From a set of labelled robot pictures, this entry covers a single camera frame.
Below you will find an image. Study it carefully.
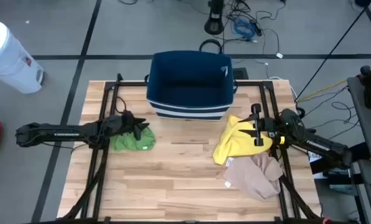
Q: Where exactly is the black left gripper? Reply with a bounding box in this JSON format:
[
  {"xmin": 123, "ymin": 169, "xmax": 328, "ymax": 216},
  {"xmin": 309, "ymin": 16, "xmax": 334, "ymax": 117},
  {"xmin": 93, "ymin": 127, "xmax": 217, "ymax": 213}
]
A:
[{"xmin": 106, "ymin": 110, "xmax": 150, "ymax": 141}]

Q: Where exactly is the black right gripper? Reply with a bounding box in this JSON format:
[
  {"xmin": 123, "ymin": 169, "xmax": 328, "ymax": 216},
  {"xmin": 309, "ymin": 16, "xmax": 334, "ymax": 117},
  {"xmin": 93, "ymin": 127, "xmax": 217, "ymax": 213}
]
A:
[{"xmin": 238, "ymin": 103, "xmax": 283, "ymax": 147}]

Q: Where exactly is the yellow towel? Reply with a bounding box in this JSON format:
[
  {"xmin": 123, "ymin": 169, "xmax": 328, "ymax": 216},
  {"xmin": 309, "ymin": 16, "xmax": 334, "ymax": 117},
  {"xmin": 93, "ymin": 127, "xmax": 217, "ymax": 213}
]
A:
[{"xmin": 212, "ymin": 114, "xmax": 285, "ymax": 166}]

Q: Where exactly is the green towel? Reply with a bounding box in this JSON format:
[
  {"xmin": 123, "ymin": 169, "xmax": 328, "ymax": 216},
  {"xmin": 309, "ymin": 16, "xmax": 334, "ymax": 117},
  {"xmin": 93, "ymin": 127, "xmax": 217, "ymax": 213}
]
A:
[{"xmin": 109, "ymin": 126, "xmax": 157, "ymax": 152}]

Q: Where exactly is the beige towel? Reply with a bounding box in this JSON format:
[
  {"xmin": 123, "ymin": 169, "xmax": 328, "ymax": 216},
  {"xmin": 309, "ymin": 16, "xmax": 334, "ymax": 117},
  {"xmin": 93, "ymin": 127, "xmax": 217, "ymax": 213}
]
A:
[{"xmin": 216, "ymin": 152, "xmax": 285, "ymax": 202}]

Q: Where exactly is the navy white striped fabric basket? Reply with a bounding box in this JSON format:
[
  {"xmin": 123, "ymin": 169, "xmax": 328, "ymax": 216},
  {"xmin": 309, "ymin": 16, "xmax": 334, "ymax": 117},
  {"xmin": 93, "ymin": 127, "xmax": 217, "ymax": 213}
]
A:
[{"xmin": 144, "ymin": 50, "xmax": 238, "ymax": 121}]

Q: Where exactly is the black floor outlet box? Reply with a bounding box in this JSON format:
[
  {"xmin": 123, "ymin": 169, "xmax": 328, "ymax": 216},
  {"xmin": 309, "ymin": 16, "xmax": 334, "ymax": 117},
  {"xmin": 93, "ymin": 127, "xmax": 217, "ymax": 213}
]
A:
[{"xmin": 231, "ymin": 67, "xmax": 250, "ymax": 81}]

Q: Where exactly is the white paper sign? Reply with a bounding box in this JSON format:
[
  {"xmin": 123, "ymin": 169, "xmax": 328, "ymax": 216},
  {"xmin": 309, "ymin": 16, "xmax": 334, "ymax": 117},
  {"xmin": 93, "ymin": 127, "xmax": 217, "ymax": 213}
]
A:
[{"xmin": 308, "ymin": 151, "xmax": 322, "ymax": 164}]

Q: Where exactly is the black power strip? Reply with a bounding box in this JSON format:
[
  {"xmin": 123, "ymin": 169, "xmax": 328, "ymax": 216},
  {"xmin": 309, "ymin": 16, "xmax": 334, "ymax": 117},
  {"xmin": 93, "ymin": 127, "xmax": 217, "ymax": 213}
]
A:
[{"xmin": 249, "ymin": 19, "xmax": 264, "ymax": 37}]

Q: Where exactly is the thin black pole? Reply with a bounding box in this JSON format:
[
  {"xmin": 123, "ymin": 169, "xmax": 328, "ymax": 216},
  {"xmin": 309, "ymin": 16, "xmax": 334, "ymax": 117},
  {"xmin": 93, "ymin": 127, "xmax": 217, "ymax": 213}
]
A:
[{"xmin": 295, "ymin": 6, "xmax": 370, "ymax": 102}]

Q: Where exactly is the black stand base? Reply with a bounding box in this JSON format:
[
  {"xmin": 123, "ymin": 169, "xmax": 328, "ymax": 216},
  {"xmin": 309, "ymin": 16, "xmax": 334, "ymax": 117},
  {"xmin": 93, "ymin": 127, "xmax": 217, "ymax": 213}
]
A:
[{"xmin": 203, "ymin": 0, "xmax": 226, "ymax": 35}]

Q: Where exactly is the black cart beam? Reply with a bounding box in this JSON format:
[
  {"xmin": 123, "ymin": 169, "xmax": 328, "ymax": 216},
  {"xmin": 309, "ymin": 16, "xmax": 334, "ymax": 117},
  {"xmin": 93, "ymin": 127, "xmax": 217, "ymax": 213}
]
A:
[{"xmin": 311, "ymin": 141, "xmax": 371, "ymax": 175}]

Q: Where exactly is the grey side table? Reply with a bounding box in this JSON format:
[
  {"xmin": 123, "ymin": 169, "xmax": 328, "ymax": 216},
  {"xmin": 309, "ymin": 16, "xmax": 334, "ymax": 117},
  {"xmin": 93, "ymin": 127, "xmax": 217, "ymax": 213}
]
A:
[{"xmin": 346, "ymin": 76, "xmax": 371, "ymax": 224}]

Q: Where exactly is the white trash can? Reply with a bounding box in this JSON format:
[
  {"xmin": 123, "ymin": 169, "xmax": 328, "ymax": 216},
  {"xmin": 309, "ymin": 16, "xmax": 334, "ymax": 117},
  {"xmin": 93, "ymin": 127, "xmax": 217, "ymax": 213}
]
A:
[{"xmin": 0, "ymin": 20, "xmax": 45, "ymax": 95}]

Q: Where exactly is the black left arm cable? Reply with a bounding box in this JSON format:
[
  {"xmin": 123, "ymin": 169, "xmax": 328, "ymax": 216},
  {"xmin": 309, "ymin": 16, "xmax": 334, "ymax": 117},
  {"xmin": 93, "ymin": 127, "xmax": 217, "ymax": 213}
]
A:
[{"xmin": 114, "ymin": 95, "xmax": 129, "ymax": 115}]

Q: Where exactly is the black metal table frame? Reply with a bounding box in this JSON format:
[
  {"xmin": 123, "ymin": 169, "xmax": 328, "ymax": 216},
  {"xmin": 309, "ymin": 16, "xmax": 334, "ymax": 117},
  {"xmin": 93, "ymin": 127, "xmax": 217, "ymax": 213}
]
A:
[{"xmin": 60, "ymin": 73, "xmax": 323, "ymax": 224}]

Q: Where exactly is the yellow floor cable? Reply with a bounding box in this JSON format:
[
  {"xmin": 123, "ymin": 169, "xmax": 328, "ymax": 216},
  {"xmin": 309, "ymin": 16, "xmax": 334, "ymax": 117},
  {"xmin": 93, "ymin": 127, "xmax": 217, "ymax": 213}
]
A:
[{"xmin": 295, "ymin": 63, "xmax": 371, "ymax": 103}]

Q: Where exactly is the black coiled cable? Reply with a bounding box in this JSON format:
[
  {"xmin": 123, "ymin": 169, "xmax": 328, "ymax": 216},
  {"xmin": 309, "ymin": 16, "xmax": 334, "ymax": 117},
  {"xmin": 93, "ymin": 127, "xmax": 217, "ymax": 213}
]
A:
[{"xmin": 198, "ymin": 39, "xmax": 224, "ymax": 54}]

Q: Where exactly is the blue coiled cable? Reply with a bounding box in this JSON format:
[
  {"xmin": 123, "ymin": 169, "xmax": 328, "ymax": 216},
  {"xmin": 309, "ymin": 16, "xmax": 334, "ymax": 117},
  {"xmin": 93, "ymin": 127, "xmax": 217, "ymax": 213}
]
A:
[{"xmin": 233, "ymin": 18, "xmax": 257, "ymax": 40}]

